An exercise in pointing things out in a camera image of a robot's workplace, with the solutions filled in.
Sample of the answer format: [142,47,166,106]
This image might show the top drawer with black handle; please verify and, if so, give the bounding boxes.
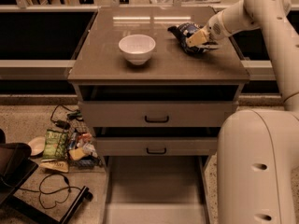
[78,101,238,128]

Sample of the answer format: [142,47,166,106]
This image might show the open bottom drawer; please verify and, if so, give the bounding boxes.
[99,156,212,224]

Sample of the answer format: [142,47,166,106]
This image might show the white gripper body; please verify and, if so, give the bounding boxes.
[206,12,232,41]

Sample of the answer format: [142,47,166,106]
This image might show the yellow snack bag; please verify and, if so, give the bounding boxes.
[40,161,69,173]

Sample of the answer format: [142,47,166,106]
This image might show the wire basket of snacks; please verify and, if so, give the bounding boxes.
[67,119,102,169]

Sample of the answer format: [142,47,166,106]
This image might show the grey drawer cabinet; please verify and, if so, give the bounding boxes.
[67,6,251,161]

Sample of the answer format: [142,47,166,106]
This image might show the green chip bag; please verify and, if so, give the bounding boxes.
[42,130,68,161]

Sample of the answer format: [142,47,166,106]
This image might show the drawer with black handle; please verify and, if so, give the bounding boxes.
[78,101,238,128]
[94,137,217,156]

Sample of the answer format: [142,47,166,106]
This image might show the white plate on floor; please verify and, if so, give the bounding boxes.
[28,136,45,156]

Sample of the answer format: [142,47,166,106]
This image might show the white ceramic bowl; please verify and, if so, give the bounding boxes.
[119,35,156,65]

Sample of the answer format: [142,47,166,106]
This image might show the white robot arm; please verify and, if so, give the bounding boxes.
[186,0,299,224]

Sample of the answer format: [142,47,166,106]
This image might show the black cable on floor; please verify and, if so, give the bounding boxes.
[18,172,82,210]

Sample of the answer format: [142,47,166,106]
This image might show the black power adapter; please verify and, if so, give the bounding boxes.
[54,119,70,130]

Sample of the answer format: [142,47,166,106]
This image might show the blue chip bag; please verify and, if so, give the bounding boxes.
[167,22,209,54]

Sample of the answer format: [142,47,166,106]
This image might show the middle drawer with black handle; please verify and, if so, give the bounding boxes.
[94,137,217,156]

